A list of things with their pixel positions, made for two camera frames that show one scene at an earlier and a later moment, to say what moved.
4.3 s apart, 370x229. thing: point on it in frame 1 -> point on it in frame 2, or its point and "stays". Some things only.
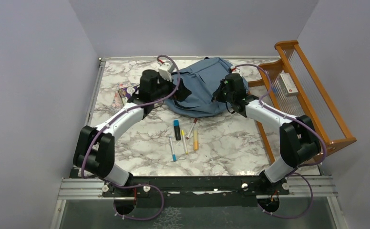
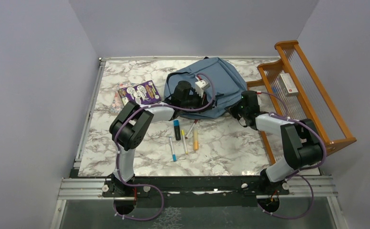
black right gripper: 217,94 -> 232,109
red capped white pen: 191,128 stays
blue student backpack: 202,78 stays
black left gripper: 181,93 -> 201,101
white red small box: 287,86 stays
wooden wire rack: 289,88 stays
